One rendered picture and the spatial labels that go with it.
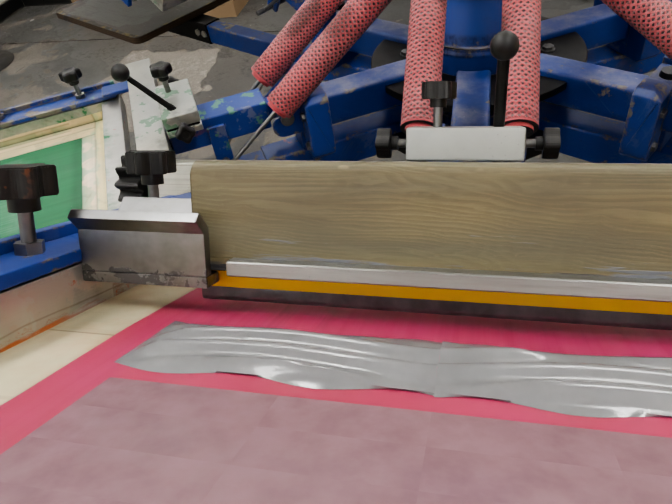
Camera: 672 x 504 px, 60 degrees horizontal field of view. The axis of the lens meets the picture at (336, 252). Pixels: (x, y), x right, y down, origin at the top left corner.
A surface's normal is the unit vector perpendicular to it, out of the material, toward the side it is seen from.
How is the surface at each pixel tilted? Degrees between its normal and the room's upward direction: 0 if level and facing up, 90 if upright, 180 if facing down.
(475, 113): 0
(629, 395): 2
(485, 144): 59
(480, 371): 8
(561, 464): 31
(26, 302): 90
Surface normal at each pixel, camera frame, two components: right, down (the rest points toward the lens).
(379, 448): -0.01, -0.97
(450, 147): -0.24, 0.22
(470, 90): -0.13, -0.72
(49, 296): 0.97, 0.04
